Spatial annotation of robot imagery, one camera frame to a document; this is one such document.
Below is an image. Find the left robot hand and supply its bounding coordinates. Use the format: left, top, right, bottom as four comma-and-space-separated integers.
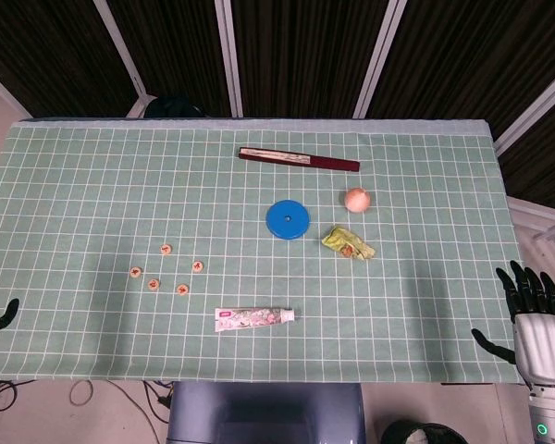
0, 243, 19, 340

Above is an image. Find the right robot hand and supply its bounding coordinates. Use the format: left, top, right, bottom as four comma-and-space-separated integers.
471, 260, 555, 388

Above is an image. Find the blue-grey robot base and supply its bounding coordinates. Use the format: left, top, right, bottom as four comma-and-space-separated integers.
166, 381, 366, 444

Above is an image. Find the green grid tablecloth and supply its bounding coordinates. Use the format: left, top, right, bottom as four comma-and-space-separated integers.
0, 118, 524, 385

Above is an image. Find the black waste bin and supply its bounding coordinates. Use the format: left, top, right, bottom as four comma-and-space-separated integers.
379, 419, 468, 444

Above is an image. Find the crumpled green snack wrapper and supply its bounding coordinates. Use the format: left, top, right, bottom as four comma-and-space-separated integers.
321, 224, 376, 261

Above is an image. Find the peach coloured ball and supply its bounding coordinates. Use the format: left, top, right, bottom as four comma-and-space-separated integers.
343, 187, 372, 214

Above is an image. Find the floral toothpaste tube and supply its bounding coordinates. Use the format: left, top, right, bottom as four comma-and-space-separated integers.
214, 306, 296, 334

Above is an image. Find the black bag behind table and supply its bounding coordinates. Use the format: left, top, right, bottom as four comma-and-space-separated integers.
142, 95, 209, 120

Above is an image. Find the dark red folded fan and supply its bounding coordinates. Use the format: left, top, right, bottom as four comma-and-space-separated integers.
238, 146, 361, 173

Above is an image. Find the blue plastic disc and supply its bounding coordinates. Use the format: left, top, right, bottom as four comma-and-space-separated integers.
265, 199, 311, 241

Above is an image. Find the black floor cable coil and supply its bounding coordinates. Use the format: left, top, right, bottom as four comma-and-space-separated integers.
0, 378, 36, 413

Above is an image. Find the beige cable loop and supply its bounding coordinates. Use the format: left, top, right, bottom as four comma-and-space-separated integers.
68, 379, 95, 407

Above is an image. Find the white metal frame rack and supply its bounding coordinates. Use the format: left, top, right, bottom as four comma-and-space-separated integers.
506, 196, 555, 277

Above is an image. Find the black cable with plug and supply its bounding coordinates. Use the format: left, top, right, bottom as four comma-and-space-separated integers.
141, 378, 175, 413

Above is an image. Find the white aluminium frame post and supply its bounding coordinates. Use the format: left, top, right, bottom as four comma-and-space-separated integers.
92, 0, 154, 119
352, 0, 408, 119
214, 0, 244, 117
0, 63, 33, 119
493, 59, 555, 156

